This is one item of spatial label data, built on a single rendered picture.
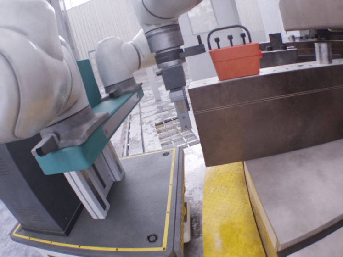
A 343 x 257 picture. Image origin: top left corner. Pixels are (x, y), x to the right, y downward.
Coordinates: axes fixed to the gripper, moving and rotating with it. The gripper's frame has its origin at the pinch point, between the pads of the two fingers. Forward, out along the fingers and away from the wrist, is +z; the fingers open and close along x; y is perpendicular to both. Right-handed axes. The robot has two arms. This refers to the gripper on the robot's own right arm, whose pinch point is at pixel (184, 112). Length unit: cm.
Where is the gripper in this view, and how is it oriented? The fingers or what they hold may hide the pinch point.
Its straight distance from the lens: 52.2
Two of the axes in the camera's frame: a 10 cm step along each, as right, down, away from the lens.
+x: -0.6, 4.0, -9.1
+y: -9.6, 2.2, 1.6
